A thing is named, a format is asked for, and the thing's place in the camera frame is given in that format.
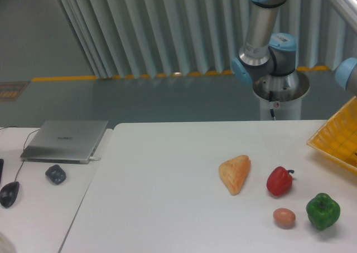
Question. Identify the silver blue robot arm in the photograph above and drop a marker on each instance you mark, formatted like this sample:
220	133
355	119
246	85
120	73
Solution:
266	58

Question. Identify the red bell pepper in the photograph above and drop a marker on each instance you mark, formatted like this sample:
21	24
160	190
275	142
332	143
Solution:
280	181

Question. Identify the green bell pepper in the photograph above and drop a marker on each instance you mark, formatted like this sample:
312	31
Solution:
323	211

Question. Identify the orange triangular bread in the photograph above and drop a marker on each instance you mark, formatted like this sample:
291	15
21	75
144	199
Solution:
234	172

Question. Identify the silver laptop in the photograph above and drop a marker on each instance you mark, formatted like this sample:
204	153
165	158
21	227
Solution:
65	141

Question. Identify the black power adapter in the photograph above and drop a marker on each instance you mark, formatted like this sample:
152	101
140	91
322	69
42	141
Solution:
56	174

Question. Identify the brown egg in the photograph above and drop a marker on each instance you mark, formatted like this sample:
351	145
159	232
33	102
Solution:
284	217

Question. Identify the yellow plastic basket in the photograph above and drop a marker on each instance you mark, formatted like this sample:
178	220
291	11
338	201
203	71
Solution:
336	138

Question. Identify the white side table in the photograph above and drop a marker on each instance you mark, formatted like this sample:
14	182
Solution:
42	215

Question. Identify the black keyboard edge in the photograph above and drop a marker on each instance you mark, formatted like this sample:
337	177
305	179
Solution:
1	169

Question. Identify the black computer mouse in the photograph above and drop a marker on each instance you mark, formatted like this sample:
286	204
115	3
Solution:
9	194

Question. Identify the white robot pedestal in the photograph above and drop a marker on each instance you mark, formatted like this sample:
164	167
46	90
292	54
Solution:
280	97

